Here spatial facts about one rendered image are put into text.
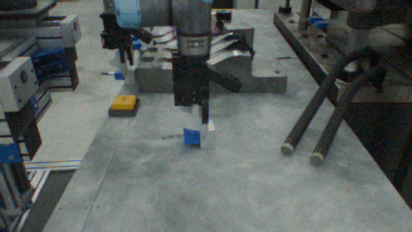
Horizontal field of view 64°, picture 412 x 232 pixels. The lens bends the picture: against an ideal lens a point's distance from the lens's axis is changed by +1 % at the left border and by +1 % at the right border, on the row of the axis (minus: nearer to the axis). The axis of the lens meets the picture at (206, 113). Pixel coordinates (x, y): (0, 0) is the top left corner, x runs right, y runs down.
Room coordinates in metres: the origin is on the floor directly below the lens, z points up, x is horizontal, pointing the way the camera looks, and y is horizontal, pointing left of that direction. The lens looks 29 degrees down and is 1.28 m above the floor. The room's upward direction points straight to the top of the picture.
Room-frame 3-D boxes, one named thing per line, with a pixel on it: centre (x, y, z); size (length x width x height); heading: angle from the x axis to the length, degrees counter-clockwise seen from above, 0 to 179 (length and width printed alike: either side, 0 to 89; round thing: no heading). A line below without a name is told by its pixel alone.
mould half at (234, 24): (1.49, 0.06, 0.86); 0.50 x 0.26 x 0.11; 107
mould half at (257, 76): (1.13, -0.02, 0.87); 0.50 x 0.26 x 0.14; 90
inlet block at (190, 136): (0.70, 0.05, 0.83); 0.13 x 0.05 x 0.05; 98
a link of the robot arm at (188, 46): (0.70, 0.03, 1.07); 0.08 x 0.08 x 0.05
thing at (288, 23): (1.73, -0.90, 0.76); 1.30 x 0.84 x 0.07; 0
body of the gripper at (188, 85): (0.70, 0.03, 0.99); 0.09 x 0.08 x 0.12; 98
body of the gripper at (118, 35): (1.10, 0.30, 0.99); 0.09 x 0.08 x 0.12; 84
